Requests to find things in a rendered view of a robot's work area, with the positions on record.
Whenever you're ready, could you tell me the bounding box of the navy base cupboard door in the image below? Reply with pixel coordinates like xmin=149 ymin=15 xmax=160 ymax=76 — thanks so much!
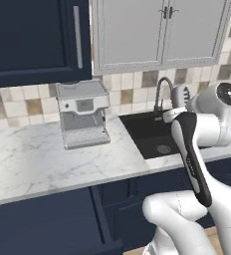
xmin=99 ymin=167 xmax=188 ymax=252
xmin=200 ymin=154 xmax=231 ymax=230

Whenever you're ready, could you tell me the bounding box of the black sink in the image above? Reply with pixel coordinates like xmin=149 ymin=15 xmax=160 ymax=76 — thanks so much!
xmin=118 ymin=109 xmax=215 ymax=160

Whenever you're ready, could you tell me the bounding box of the dark curved cupboard handle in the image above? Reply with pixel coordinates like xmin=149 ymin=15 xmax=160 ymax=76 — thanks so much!
xmin=158 ymin=6 xmax=168 ymax=20
xmin=168 ymin=6 xmax=180 ymax=20

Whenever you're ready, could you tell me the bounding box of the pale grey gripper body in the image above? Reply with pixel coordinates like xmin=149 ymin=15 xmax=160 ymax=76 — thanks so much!
xmin=170 ymin=84 xmax=192 ymax=111

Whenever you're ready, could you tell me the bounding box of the dark metal tap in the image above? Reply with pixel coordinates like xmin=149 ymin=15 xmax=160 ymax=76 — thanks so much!
xmin=152 ymin=76 xmax=175 ymax=123

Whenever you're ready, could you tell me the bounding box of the grey wall cupboard door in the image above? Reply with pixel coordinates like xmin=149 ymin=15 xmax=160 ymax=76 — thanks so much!
xmin=93 ymin=0 xmax=169 ymax=76
xmin=162 ymin=0 xmax=231 ymax=67

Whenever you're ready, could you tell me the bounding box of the silver bar cupboard handle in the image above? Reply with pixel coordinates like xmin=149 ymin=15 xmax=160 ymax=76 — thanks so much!
xmin=73 ymin=5 xmax=84 ymax=70

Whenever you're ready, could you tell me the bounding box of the navy wall cupboard door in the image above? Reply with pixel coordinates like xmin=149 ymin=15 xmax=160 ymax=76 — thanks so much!
xmin=0 ymin=0 xmax=93 ymax=90

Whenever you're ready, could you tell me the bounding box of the silver coffee machine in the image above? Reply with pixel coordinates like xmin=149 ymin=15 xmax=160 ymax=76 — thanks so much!
xmin=55 ymin=79 xmax=113 ymax=151

